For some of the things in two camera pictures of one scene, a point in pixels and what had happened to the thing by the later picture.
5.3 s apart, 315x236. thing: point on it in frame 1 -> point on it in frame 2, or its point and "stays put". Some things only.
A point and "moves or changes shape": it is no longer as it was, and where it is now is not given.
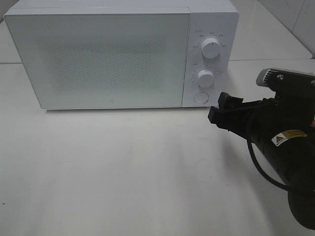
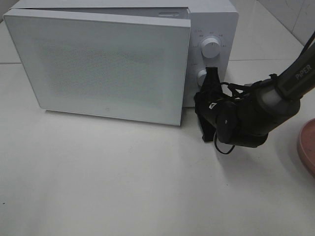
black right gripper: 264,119 -> 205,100
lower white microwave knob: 205,78 stays put
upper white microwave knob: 210,47 stays put
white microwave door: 104,58 moves or changes shape
